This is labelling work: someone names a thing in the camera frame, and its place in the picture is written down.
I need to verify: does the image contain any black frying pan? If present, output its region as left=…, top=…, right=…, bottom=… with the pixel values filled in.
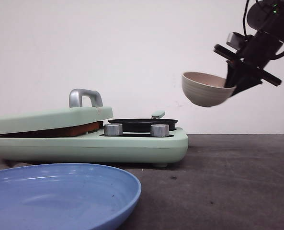
left=108, top=110, right=178, bottom=133

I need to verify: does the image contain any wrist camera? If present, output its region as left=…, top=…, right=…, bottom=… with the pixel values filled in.
left=226, top=32, right=246, bottom=51

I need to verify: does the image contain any breakfast maker lid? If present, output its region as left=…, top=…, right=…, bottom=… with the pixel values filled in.
left=0, top=89, right=113, bottom=135

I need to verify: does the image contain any blue plate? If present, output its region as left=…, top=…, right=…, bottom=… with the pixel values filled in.
left=0, top=163, right=141, bottom=230

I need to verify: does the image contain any bread slice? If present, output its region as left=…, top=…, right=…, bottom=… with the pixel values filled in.
left=88, top=121, right=103, bottom=133
left=31, top=122, right=101, bottom=138

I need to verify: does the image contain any mint green breakfast maker base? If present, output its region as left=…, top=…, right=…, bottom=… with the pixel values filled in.
left=0, top=127, right=188, bottom=167

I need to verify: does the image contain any beige ribbed bowl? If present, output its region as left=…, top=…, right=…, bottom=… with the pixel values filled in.
left=182, top=72, right=236, bottom=107

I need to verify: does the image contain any silver knob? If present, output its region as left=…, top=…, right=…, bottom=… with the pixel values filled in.
left=150, top=124, right=170, bottom=138
left=104, top=123, right=123, bottom=137

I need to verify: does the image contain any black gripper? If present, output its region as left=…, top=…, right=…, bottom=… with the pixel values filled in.
left=214, top=31, right=284, bottom=97

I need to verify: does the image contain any right silver knob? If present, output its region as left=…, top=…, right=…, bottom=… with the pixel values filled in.
left=150, top=124, right=170, bottom=138

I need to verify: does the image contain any left silver knob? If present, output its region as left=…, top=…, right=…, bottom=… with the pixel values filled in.
left=104, top=123, right=123, bottom=137

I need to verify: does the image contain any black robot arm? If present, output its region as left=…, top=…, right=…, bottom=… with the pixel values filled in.
left=214, top=0, right=284, bottom=95

